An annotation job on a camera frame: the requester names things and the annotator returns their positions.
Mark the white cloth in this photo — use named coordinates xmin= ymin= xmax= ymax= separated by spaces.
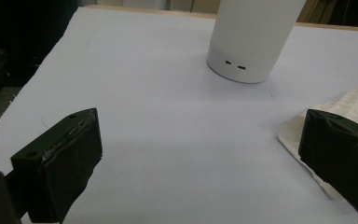
xmin=277 ymin=82 xmax=358 ymax=200

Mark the white cylindrical device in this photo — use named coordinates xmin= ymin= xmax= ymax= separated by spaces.
xmin=206 ymin=0 xmax=307 ymax=84

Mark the wooden table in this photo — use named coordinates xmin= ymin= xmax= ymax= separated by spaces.
xmin=83 ymin=4 xmax=358 ymax=33

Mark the white table sheet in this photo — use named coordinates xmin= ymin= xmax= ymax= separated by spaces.
xmin=0 ymin=7 xmax=358 ymax=224

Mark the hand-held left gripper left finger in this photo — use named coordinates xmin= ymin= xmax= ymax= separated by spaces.
xmin=10 ymin=107 xmax=103 ymax=224

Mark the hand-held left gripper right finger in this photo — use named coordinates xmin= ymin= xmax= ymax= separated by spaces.
xmin=297 ymin=108 xmax=358 ymax=223

